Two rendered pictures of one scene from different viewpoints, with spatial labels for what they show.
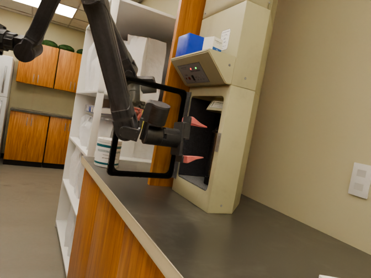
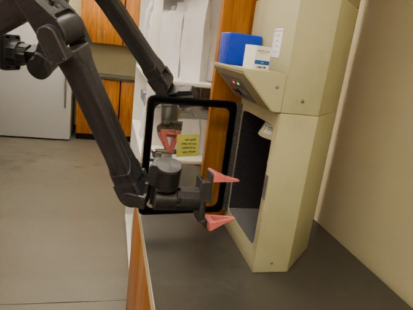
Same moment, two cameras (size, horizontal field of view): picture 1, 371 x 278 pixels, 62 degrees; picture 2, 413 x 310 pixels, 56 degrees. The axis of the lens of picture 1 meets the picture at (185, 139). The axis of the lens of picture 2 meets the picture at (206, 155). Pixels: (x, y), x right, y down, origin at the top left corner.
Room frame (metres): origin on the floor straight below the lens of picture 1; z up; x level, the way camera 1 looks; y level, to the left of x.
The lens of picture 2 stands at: (0.09, -0.16, 1.54)
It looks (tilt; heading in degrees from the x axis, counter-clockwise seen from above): 15 degrees down; 12
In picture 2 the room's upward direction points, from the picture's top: 7 degrees clockwise
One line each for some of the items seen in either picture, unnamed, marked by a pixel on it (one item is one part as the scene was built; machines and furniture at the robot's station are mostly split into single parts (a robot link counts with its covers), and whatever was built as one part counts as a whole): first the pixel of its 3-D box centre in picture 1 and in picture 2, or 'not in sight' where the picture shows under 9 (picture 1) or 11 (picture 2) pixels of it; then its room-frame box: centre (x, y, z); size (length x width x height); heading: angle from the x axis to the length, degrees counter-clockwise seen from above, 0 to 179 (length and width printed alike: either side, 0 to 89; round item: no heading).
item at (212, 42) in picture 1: (212, 47); (257, 57); (1.15, -0.04, 1.54); 0.05 x 0.05 x 0.06; 44
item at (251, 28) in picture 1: (229, 112); (291, 133); (1.30, -0.16, 1.33); 0.32 x 0.25 x 0.77; 27
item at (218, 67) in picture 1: (197, 70); (243, 84); (1.22, 0.00, 1.46); 0.32 x 0.11 x 0.10; 27
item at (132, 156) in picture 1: (148, 130); (187, 157); (1.28, 0.16, 1.19); 0.30 x 0.01 x 0.40; 125
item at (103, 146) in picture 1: (107, 151); not in sight; (1.68, 0.41, 1.02); 0.13 x 0.13 x 0.15
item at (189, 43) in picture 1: (192, 48); (239, 50); (1.29, 0.04, 1.56); 0.10 x 0.10 x 0.09; 27
